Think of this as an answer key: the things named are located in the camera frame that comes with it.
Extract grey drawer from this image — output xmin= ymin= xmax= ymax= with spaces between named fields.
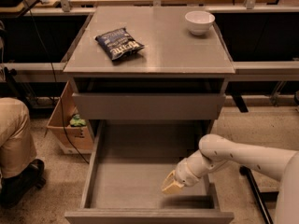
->
xmin=64 ymin=121 xmax=234 ymax=224
xmin=72 ymin=93 xmax=225 ymax=120

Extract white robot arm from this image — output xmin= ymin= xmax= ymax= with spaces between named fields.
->
xmin=162 ymin=134 xmax=299 ymax=224

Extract white bowl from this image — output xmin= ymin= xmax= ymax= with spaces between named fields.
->
xmin=185 ymin=11 xmax=215 ymax=35

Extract grey drawer cabinet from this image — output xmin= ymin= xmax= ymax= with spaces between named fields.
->
xmin=64 ymin=7 xmax=235 ymax=132

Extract blue chip bag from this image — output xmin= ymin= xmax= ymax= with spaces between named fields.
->
xmin=95 ymin=27 xmax=144 ymax=61

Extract cardboard box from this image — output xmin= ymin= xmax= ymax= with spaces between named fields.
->
xmin=47 ymin=82 xmax=93 ymax=154

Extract black shoe left person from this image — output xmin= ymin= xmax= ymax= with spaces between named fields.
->
xmin=0 ymin=159 xmax=46 ymax=209

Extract green object in box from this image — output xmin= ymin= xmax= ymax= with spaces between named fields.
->
xmin=69 ymin=114 xmax=86 ymax=127

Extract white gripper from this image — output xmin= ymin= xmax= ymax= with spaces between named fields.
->
xmin=162 ymin=152 xmax=215 ymax=194

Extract grey top drawer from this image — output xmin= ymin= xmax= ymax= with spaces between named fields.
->
xmin=72 ymin=93 xmax=225 ymax=120

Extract black cable on floor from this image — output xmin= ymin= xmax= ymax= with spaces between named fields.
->
xmin=18 ymin=0 xmax=92 ymax=165

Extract black chair base leg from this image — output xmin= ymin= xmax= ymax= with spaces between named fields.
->
xmin=239 ymin=166 xmax=278 ymax=224

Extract person leg beige trousers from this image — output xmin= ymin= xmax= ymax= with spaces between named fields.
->
xmin=0 ymin=98 xmax=36 ymax=178

